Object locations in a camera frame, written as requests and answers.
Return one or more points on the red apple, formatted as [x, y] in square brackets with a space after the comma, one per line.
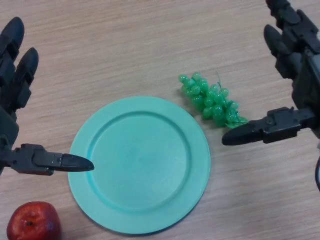
[32, 222]

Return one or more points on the green grape bunch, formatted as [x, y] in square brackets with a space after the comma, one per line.
[210, 100]

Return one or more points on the green round plate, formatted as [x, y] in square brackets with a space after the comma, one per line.
[140, 162]

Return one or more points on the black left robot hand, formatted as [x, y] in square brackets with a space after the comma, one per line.
[10, 75]

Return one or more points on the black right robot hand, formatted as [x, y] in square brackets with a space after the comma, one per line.
[305, 75]

